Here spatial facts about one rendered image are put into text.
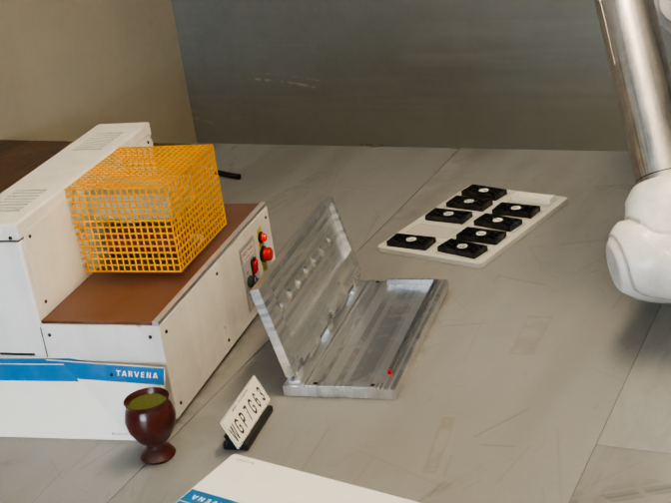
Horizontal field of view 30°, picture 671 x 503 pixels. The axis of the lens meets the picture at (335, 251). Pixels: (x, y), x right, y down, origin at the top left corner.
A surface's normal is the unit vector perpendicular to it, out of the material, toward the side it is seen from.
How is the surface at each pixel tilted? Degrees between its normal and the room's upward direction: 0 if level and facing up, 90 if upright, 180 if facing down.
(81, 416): 63
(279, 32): 90
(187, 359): 90
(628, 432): 0
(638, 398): 0
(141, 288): 0
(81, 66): 90
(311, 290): 76
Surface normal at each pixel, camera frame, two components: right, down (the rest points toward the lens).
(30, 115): 0.90, 0.05
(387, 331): -0.13, -0.91
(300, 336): 0.89, -0.22
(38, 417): -0.29, -0.05
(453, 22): -0.42, 0.40
